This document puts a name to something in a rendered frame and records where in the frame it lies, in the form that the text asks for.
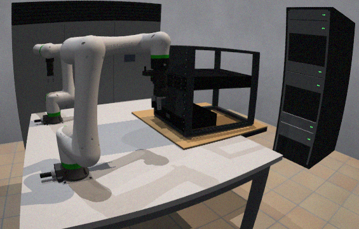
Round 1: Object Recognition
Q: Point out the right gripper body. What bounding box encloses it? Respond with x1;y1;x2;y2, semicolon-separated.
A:
142;58;169;97

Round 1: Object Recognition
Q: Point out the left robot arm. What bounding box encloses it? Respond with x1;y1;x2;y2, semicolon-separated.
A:
33;43;74;125

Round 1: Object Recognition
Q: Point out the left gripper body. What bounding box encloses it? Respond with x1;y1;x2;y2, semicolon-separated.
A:
44;58;54;76

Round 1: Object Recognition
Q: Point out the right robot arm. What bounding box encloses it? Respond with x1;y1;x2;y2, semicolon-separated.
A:
40;32;171;182

